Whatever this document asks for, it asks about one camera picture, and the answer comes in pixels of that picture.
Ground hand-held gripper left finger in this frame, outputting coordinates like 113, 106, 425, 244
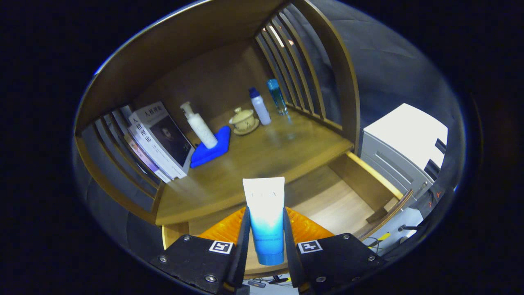
149, 207, 251, 295

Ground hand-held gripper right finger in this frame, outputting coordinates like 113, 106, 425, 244
282, 207, 387, 295

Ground white and blue tube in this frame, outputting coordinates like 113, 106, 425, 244
242, 177, 286, 266

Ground wooden drawer with black knob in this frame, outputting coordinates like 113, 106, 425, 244
162, 151, 414, 279

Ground wooden countertop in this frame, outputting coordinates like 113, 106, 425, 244
156, 106, 355, 226

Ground wooden cabinet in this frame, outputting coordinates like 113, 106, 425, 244
74, 0, 361, 226

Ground folded blue cloth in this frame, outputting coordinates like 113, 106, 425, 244
190, 125, 231, 168

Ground thin white book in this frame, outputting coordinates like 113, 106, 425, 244
126, 127, 174, 183

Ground white pump bottle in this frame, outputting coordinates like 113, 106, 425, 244
181, 102, 218, 149

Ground yellow lidded teacup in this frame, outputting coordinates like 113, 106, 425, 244
228, 107, 260, 136

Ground white book with portrait cover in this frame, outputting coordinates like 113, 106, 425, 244
128, 101, 195, 179

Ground purple spine book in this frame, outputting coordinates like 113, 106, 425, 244
123, 133, 162, 175

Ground white bottle with blue cap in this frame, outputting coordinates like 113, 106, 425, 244
248, 87, 272, 126

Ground clear blue bottle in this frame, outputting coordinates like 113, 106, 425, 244
267, 79, 289, 116

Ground white and grey unit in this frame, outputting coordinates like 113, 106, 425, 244
360, 103, 449, 205

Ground floor cables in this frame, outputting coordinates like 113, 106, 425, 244
364, 223, 422, 250

